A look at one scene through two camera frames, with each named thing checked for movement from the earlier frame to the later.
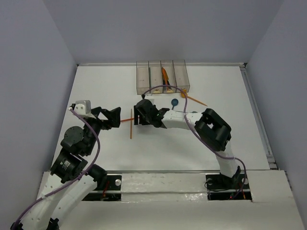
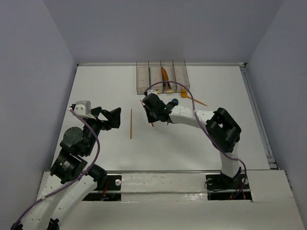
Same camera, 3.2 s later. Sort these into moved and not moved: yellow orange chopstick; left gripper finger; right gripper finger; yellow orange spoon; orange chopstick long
Moved: right gripper finger; orange chopstick long
Not moved: left gripper finger; yellow orange chopstick; yellow orange spoon
